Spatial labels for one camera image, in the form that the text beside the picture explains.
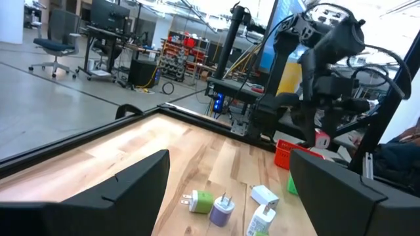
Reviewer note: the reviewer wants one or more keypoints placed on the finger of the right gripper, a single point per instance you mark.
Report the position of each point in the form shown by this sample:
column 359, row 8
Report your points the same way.
column 348, row 106
column 305, row 114

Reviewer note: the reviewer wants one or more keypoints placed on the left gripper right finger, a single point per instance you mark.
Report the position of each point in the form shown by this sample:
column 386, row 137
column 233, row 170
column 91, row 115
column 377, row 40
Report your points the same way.
column 344, row 209

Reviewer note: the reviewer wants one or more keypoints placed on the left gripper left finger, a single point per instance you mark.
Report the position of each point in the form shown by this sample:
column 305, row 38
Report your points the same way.
column 98, row 216

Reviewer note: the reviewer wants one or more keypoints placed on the red white USB charger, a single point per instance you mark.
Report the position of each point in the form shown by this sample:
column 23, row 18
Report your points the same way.
column 323, row 141

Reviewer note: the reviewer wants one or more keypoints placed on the green white USB charger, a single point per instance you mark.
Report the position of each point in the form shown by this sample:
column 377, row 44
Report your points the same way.
column 203, row 201

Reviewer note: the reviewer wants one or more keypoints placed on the lavender white USB charger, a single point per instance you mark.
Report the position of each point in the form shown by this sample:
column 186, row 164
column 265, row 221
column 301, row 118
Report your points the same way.
column 221, row 213

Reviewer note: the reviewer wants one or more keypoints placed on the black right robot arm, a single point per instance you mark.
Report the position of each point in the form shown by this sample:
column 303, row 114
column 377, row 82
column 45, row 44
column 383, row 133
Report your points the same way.
column 283, row 65

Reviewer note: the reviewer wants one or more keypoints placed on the grey blue office chair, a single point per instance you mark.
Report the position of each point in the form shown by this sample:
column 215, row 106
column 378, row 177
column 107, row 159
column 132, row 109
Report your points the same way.
column 54, row 44

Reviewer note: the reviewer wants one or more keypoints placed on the red plastic basket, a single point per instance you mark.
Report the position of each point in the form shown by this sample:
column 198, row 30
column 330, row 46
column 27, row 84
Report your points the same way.
column 283, row 155

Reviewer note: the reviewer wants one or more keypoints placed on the green plastic basket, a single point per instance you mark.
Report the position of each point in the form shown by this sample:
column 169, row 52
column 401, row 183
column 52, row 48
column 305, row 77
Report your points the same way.
column 292, row 187

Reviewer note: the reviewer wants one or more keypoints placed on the person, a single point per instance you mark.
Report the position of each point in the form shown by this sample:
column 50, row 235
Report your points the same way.
column 397, row 160

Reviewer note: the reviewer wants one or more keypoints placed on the blue screen monitor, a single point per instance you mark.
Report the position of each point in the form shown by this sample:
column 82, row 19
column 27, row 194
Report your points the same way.
column 285, row 13

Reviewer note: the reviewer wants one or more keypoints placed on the blue lit power device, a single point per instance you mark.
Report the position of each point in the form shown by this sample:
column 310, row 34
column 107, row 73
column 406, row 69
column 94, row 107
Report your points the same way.
column 218, row 103

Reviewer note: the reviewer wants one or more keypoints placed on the black pole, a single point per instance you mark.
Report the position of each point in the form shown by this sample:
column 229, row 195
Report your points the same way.
column 229, row 42

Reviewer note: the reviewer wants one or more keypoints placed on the shelf with parts bins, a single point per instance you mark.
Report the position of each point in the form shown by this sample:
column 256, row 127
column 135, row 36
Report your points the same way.
column 174, row 62

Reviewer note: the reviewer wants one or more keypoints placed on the black computer tower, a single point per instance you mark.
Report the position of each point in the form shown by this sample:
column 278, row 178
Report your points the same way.
column 141, row 73

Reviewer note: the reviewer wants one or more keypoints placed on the black desk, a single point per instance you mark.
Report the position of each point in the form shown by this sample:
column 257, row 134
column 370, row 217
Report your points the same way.
column 108, row 34

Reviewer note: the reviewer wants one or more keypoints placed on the black monitor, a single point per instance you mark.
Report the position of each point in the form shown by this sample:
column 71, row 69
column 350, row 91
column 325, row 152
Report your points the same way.
column 108, row 14

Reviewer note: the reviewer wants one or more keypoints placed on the black upright frame post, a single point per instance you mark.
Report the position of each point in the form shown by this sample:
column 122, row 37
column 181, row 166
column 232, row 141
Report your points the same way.
column 388, row 105

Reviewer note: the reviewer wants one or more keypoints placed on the black frame clamp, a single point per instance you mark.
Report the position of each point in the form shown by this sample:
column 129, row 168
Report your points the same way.
column 120, row 110

